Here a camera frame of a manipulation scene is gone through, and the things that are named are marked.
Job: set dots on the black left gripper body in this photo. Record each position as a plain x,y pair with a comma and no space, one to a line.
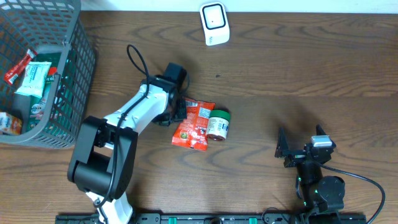
180,115

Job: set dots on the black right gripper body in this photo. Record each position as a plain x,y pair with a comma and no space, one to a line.
295,158

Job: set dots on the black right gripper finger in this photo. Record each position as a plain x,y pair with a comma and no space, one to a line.
320,131
282,147

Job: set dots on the orange snack packet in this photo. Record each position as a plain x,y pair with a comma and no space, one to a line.
191,132

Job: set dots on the green lid spice jar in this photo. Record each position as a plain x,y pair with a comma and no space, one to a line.
218,125

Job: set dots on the mint green wipes pack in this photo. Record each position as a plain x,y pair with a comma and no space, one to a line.
34,79

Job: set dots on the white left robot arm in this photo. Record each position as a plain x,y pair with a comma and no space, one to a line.
103,158

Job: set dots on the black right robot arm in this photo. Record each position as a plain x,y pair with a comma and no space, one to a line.
321,194

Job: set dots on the white barcode scanner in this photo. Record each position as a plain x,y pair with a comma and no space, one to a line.
215,23

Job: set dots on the green product pouch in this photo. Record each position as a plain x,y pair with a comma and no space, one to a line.
37,105

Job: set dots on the small orange box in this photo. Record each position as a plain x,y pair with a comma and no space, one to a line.
10,124

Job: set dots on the red sachet stick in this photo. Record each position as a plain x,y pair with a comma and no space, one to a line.
13,73

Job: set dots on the grey plastic mesh basket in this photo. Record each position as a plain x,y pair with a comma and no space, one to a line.
47,27

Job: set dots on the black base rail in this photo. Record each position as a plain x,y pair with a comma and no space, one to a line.
270,218

